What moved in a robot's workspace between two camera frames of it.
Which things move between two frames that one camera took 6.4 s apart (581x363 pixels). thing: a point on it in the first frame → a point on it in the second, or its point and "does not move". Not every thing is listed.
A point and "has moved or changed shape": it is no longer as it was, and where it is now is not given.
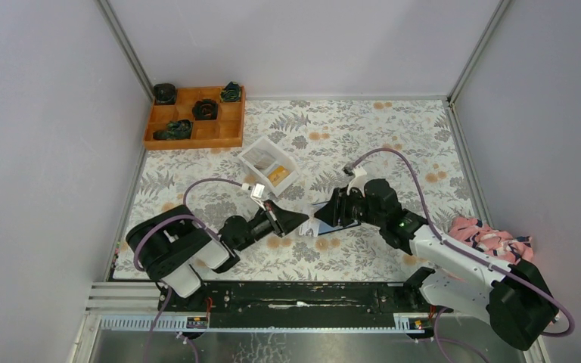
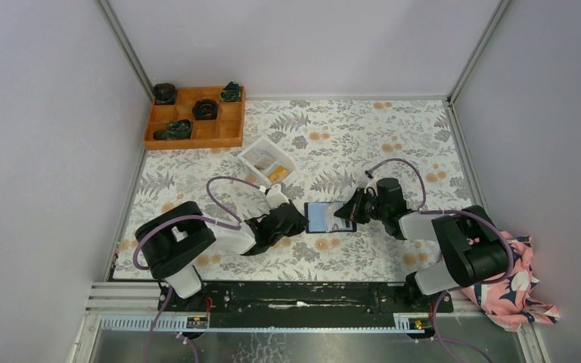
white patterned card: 310,228 has moved or changed shape
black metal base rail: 303,304 does not move
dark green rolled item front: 175,130 does not move
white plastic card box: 265,162 does not move
